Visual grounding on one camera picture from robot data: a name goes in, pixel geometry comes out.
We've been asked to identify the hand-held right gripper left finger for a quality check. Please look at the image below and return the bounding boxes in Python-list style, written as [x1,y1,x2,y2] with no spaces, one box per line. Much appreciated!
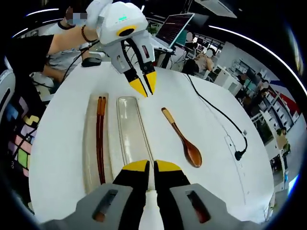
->
[71,160,151,230]

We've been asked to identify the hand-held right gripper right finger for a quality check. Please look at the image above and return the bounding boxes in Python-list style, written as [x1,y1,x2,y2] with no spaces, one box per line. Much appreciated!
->
[153,160,231,230]

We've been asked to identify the brown wooden spoon utensil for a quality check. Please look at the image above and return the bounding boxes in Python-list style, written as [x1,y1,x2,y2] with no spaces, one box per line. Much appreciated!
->
[161,107,203,168]

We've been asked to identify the brown wooden chopstick utensil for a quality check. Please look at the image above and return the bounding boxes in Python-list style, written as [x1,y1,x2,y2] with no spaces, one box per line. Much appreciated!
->
[100,96,107,185]
[96,96,104,185]

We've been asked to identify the beige cutlery case base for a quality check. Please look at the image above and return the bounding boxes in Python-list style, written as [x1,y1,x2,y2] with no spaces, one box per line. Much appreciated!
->
[82,92,115,195]

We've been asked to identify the beige cutlery case lid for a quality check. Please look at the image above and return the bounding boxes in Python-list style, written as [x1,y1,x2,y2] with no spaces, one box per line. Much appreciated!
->
[116,96,154,192]

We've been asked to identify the person's left hand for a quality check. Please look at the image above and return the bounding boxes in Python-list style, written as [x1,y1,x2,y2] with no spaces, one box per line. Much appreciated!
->
[85,0,113,31]

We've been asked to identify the black computer mouse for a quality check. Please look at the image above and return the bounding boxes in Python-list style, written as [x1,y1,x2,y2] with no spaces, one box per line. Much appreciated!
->
[81,57,103,68]

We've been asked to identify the white laptop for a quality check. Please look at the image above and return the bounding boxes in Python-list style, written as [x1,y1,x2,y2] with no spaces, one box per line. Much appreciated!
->
[155,13,195,53]

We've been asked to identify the white cabinet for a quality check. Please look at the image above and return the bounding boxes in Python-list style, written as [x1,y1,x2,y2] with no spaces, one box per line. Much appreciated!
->
[214,68,243,96]

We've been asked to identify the person's dark printed shirt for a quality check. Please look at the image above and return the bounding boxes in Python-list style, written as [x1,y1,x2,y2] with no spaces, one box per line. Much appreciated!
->
[3,34,56,209]

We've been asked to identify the long ceiling light strip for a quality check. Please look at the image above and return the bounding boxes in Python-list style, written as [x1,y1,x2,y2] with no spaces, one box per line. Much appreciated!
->
[208,23,282,80]

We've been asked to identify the white worn device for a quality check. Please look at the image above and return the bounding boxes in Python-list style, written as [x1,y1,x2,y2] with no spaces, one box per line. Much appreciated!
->
[0,69,16,114]

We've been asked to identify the shelf with white bins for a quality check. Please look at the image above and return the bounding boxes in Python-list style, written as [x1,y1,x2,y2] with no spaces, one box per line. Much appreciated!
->
[263,79,301,135]

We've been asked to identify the dark bead bracelet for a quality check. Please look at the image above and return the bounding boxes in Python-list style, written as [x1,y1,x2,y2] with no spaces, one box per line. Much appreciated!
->
[81,23,98,43]

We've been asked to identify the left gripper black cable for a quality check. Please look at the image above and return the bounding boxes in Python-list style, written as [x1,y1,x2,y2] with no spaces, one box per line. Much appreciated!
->
[61,39,100,80]

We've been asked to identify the black power cable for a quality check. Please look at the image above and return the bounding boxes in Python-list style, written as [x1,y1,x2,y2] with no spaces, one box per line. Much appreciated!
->
[186,73,248,161]

